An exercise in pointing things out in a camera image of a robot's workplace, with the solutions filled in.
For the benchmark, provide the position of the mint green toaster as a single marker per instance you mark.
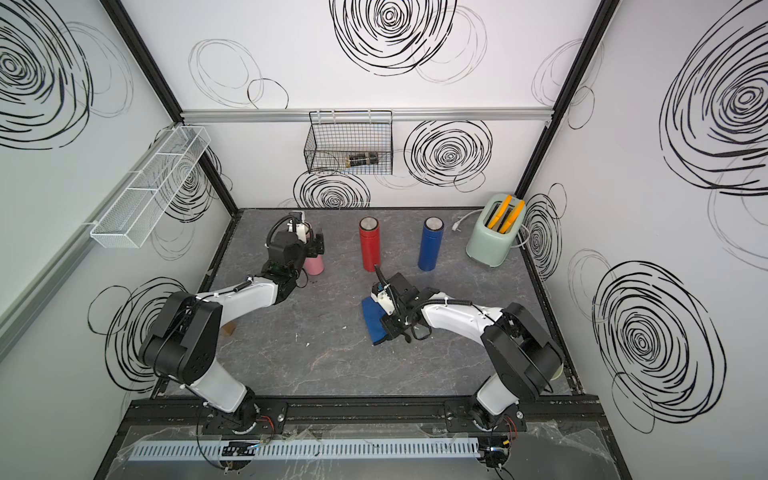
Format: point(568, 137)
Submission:
point(495, 229)

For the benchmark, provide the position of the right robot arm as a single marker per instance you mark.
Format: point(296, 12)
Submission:
point(524, 356)

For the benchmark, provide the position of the object in wire basket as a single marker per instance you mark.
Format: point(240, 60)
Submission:
point(358, 159)

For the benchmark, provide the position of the white mesh shelf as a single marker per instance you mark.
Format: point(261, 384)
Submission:
point(130, 219)

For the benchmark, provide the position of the small brown jar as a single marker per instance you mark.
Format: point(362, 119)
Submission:
point(228, 329)

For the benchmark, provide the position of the light green plate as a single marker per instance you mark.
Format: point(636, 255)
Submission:
point(558, 373)

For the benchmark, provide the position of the white slotted cable duct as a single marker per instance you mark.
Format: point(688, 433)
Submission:
point(310, 449)

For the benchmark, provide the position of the red thermos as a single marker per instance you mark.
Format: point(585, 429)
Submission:
point(369, 234)

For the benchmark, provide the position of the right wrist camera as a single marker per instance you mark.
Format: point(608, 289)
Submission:
point(382, 294)

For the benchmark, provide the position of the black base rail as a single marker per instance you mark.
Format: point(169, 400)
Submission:
point(274, 414)

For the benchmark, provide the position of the pink thermos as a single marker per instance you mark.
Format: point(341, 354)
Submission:
point(314, 261)

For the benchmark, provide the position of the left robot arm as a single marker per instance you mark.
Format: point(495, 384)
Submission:
point(182, 342)

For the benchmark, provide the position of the blue cloth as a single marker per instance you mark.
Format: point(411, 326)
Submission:
point(373, 314)

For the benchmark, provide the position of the black wire basket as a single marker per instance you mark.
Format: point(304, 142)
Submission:
point(334, 134)

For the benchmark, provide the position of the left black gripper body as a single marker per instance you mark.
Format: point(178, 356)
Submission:
point(315, 245)

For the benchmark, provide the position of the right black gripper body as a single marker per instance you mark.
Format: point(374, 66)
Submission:
point(395, 317)

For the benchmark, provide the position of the blue thermos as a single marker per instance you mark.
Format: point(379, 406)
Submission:
point(431, 239)

